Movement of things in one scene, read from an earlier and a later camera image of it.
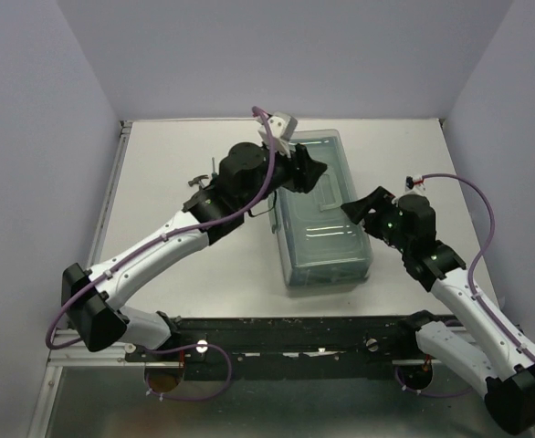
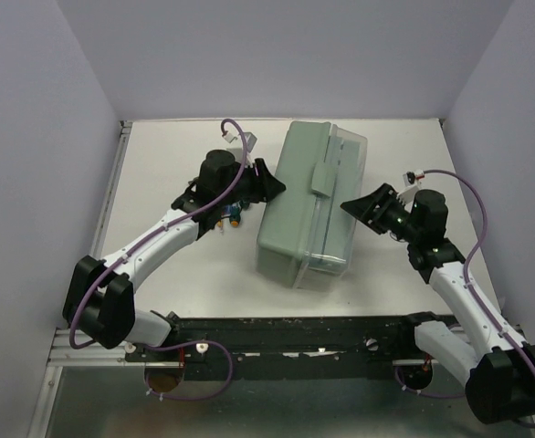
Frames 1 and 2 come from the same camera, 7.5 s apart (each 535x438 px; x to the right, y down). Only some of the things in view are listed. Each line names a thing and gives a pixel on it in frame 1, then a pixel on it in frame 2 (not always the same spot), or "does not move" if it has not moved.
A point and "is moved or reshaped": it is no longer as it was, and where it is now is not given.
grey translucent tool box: (317, 243) is moved or reshaped
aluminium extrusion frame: (76, 355) does not move
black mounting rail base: (293, 347) does not move
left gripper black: (310, 169) to (265, 189)
